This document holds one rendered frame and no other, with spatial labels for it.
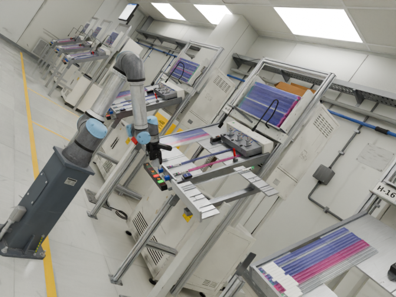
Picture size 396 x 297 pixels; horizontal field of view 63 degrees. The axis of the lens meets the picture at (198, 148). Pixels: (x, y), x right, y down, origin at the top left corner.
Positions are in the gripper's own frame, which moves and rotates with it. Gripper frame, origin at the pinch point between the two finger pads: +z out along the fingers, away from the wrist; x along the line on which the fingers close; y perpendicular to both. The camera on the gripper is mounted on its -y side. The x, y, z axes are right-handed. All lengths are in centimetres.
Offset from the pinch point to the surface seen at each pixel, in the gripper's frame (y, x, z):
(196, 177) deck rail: -16.0, 21.0, 2.2
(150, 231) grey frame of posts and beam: 18.9, 25.0, 27.3
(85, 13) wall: -114, -860, -56
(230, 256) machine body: -41, 21, 81
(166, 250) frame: 10, 25, 47
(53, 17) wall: -25, -860, -50
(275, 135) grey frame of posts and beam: -80, 18, -9
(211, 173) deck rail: -27.0, 21.0, 2.7
